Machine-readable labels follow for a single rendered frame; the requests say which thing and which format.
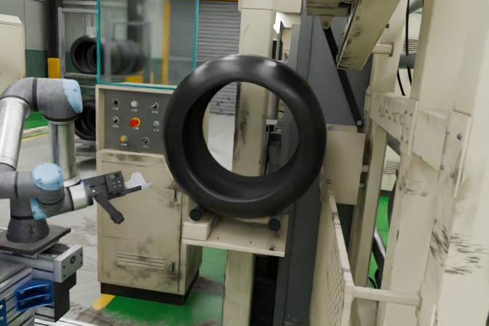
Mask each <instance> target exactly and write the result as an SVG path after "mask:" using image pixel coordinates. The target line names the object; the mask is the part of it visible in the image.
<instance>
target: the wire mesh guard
mask: <svg viewBox="0 0 489 326"><path fill-rule="evenodd" d="M326 186H327V196H326V202H322V207H321V214H320V221H319V233H318V240H317V252H316V259H315V266H314V278H313V285H312V292H311V305H310V311H311V319H310V316H309V326H349V318H350V313H351V302H352V296H353V293H354V283H353V279H352V276H351V270H350V266H349V260H348V257H347V253H346V247H345V244H344V240H343V234H342V230H341V224H340V221H339V217H338V211H337V207H336V203H335V197H334V194H333V188H332V184H331V180H330V179H326ZM331 229H332V230H331ZM333 229H334V230H333ZM334 232H335V233H334ZM328 237H329V238H328ZM333 238H334V239H333ZM335 241H336V243H335V244H334V242H335ZM336 245H337V247H336ZM335 252H336V254H335ZM328 253H329V254H328ZM330 253H331V254H330ZM329 256H330V257H329ZM331 256H332V257H331ZM336 257H337V260H336ZM327 259H328V260H327ZM333 259H334V260H333ZM332 260H333V262H332ZM339 261H340V263H339ZM334 264H335V266H334ZM337 264H338V267H339V268H338V267H337ZM340 267H341V269H340ZM333 270H334V272H333ZM328 271H329V272H328ZM330 272H331V273H330ZM336 272H337V273H336ZM339 272H340V276H339ZM329 275H330V276H329ZM334 275H336V278H334ZM327 277H328V278H327ZM331 277H332V279H331ZM337 277H338V280H337ZM325 278H326V279H325ZM342 279H343V281H342ZM326 280H327V281H326ZM332 281H333V283H332ZM340 281H341V285H342V290H341V285H340ZM336 282H337V283H336ZM343 287H344V292H343ZM323 288H324V289H323ZM335 288H336V291H335ZM328 290H329V292H328ZM338 292H339V297H338ZM333 293H334V296H333ZM329 294H330V296H329ZM342 294H343V300H342ZM325 295H326V296H325ZM336 295H337V300H336ZM340 297H341V301H340ZM326 299H327V300H326ZM331 299H332V300H331ZM334 299H335V303H334ZM339 301H340V303H339ZM323 304H324V305H323ZM330 304H331V307H330ZM337 304H338V307H339V312H338V308H337ZM332 305H333V307H332ZM341 306H342V307H341ZM331 310H332V313H331ZM328 311H329V312H328ZM336 312H337V313H336ZM309 313H310V312H309ZM325 314H326V316H325ZM334 315H335V316H336V317H335V316H334ZM329 316H330V318H329ZM324 317H325V318H324ZM327 317H328V319H327ZM339 317H340V323H339ZM332 318H334V320H332ZM337 318H338V324H337ZM322 320H323V321H322ZM328 323H329V324H328Z"/></svg>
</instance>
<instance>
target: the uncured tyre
mask: <svg viewBox="0 0 489 326"><path fill-rule="evenodd" d="M232 82H247V83H251V84H257V85H259V86H261V87H264V88H266V89H267V90H269V91H271V92H273V93H274V94H275V95H276V96H277V97H278V98H280V99H281V100H282V101H283V102H284V103H285V105H286V106H287V107H288V108H289V110H290V112H291V113H292V115H293V117H294V119H295V122H296V124H297V128H298V133H299V143H298V146H297V148H296V150H295V153H294V154H293V155H292V157H291V158H290V159H289V161H288V162H287V163H286V164H284V165H283V166H282V167H280V168H279V169H278V170H276V171H274V172H271V173H269V174H267V175H261V176H245V175H239V174H236V173H234V172H232V171H230V170H227V169H226V168H225V167H223V166H222V165H221V164H220V163H218V162H217V161H216V159H215V158H214V157H213V156H212V154H211V153H210V151H209V149H208V147H207V144H206V142H205V139H204V133H203V121H204V114H205V111H206V109H207V106H208V104H209V102H210V101H211V100H212V98H213V97H214V95H215V94H216V93H217V92H218V91H219V90H221V89H222V88H223V87H225V86H226V85H228V84H230V83H232ZM161 137H162V150H163V154H164V159H165V161H166V164H167V166H168V168H169V170H170V172H171V174H172V177H173V178H174V180H175V182H176V183H177V184H178V186H179V187H180V188H181V189H182V191H183V192H184V193H185V194H186V195H187V196H188V197H189V198H191V199H192V200H193V201H194V202H196V203H197V204H198V205H200V206H201V207H203V208H205V209H206V210H209V211H211V212H213V213H216V214H218V215H222V216H226V217H229V218H238V219H253V218H262V217H266V216H268V215H272V214H274V213H277V212H279V211H281V210H283V209H285V208H287V207H289V206H290V205H292V204H293V203H294V202H296V201H297V200H299V199H300V198H301V197H302V196H303V195H304V194H305V193H306V192H307V191H308V189H309V188H310V187H311V185H312V184H313V182H314V181H315V180H316V178H317V176H318V174H319V171H320V170H321V167H322V164H323V161H324V158H325V152H326V147H327V130H326V124H325V118H324V115H323V113H322V109H321V106H320V104H319V101H318V99H317V96H316V95H315V94H314V91H313V90H312V88H311V87H310V86H309V84H308V83H307V82H306V81H305V79H304V78H303V77H302V76H301V75H299V74H298V73H297V72H296V71H294V70H293V69H292V68H290V67H289V66H287V65H285V64H284V63H281V62H279V61H277V60H274V59H271V58H269V57H264V56H260V55H251V54H232V55H224V56H221V57H217V58H214V59H212V60H209V61H207V62H206V63H203V64H201V65H200V66H198V67H197V68H195V69H194V70H193V71H192V72H190V73H189V74H188V75H187V76H186V77H185V78H184V79H183V80H182V81H181V82H180V84H179V85H178V86H177V87H176V89H175V91H174V92H173V94H172V95H171V97H170V100H169V102H168V104H167V107H166V109H165V112H164V116H163V120H162V133H161Z"/></svg>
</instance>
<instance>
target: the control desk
mask: <svg viewBox="0 0 489 326"><path fill-rule="evenodd" d="M173 92H174V90H160V89H151V88H141V87H123V86H114V85H104V84H97V85H95V103H96V150H98V151H96V165H97V176H99V175H105V174H108V173H111V172H117V171H120V170H121V171H122V176H123V177H124V183H125V182H127V181H130V180H131V177H132V174H133V173H136V172H139V173H140V174H141V175H142V176H143V179H144V181H145V182H146V183H151V182H153V184H152V185H151V186H150V187H149V188H145V189H143V190H139V191H135V192H132V193H129V194H126V195H125V196H121V197H117V198H114V199H111V200H108V201H109V202H110V203H111V204H112V205H113V206H114V208H115V209H116V210H117V211H119V212H120V213H121V214H122V215H123V216H124V217H123V218H124V221H123V222H122V223H120V224H117V223H114V222H113V221H112V220H111V219H110V216H109V215H108V214H107V213H106V211H105V210H104V209H103V208H102V207H101V206H100V205H99V204H98V203H97V248H98V282H100V293H101V294H106V295H115V296H119V297H125V298H134V299H138V300H143V301H152V302H157V303H166V304H171V305H176V306H183V304H184V303H185V301H186V299H187V297H188V295H189V293H190V292H191V289H192V287H193V286H194V283H195V281H196V279H197V277H198V276H199V267H200V266H201V264H202V249H203V246H199V245H192V244H183V223H184V222H185V221H186V219H187V218H188V217H189V213H190V211H191V210H192V209H193V208H194V206H195V205H196V202H194V201H193V200H192V199H191V198H189V197H188V196H187V195H186V194H185V193H184V192H183V191H182V189H181V188H180V187H179V186H178V184H177V183H176V182H175V180H174V178H173V180H172V178H171V176H170V174H169V172H168V170H167V168H166V165H165V164H166V161H165V159H164V154H163V150H162V137H161V133H162V120H163V116H164V112H165V109H166V107H167V104H168V102H169V100H170V97H171V95H172V94H173ZM209 116H210V103H209V104H208V106H207V109H206V111H205V114H204V121H203V133H204V139H205V142H206V144H207V146H208V131H209Z"/></svg>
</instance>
